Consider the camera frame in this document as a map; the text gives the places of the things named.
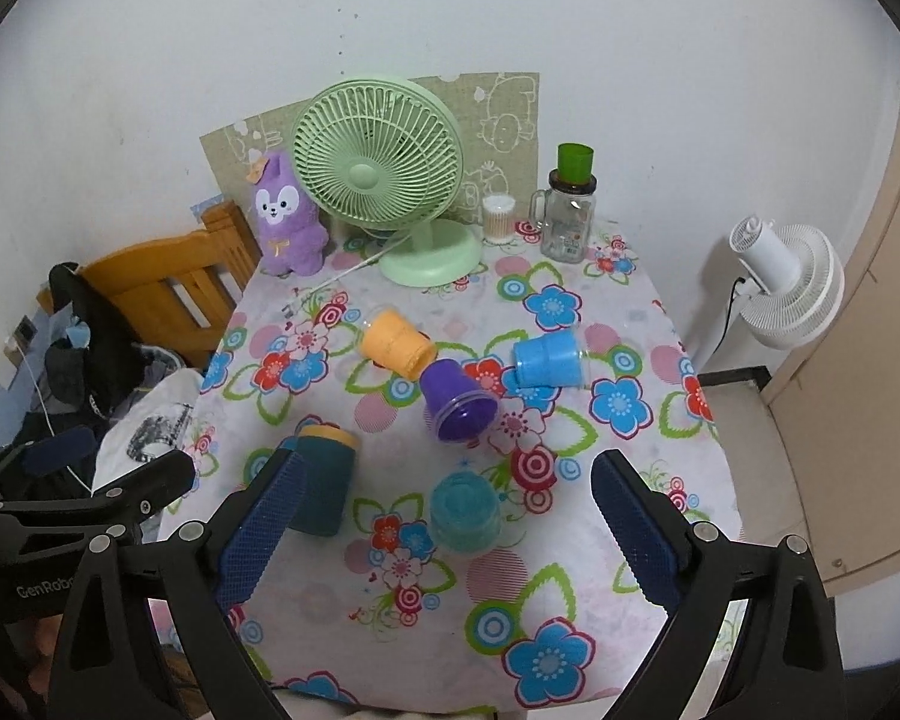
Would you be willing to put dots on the floral tablecloth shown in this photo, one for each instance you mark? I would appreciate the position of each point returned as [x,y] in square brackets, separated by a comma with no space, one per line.
[495,600]

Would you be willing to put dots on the black garment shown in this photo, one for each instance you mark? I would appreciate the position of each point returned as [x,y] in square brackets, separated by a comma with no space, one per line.
[97,360]

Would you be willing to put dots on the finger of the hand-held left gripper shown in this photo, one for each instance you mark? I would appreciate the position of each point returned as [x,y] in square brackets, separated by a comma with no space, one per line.
[146,487]
[64,450]

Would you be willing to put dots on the white standing fan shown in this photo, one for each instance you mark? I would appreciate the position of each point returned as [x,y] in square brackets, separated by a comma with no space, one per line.
[787,277]

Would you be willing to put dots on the green desk fan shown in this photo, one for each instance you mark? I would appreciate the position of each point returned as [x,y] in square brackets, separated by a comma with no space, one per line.
[379,165]

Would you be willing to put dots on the purple plush toy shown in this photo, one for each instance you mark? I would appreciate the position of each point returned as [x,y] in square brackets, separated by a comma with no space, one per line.
[285,232]

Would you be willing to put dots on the beige door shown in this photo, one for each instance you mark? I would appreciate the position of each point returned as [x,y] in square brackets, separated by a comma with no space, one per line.
[870,390]

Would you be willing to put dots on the glass mug jar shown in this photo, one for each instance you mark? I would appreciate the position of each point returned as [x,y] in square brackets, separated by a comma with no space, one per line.
[566,229]

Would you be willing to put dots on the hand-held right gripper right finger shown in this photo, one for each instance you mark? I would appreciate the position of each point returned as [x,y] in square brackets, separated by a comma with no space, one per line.
[637,532]

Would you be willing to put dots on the dark teal cup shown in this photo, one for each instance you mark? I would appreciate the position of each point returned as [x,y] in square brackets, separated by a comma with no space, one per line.
[326,484]

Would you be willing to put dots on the purple cup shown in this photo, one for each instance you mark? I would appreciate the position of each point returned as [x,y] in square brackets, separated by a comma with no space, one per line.
[454,405]

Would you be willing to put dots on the light teal cup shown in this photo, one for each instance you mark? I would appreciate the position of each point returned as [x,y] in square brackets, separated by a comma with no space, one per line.
[465,514]

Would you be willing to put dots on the orange cup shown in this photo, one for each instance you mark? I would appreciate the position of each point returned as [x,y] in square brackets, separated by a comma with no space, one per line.
[394,341]

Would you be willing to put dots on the white printed garment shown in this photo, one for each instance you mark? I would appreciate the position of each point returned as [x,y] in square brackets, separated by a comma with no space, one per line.
[150,420]

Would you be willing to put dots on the printed beige wall cloth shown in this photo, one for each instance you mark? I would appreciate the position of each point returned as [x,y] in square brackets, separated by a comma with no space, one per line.
[495,135]

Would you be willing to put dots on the wooden chair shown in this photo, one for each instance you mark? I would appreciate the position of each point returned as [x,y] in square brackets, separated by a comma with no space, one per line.
[165,277]

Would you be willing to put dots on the cotton swab container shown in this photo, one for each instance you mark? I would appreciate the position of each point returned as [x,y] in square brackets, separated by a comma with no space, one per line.
[499,221]

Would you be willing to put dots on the green cup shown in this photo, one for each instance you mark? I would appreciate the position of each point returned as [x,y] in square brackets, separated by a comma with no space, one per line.
[576,161]

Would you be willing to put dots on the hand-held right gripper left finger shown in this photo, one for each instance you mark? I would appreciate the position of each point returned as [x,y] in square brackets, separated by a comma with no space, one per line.
[262,532]

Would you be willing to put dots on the blue cup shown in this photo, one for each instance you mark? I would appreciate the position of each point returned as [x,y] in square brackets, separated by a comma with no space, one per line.
[551,360]

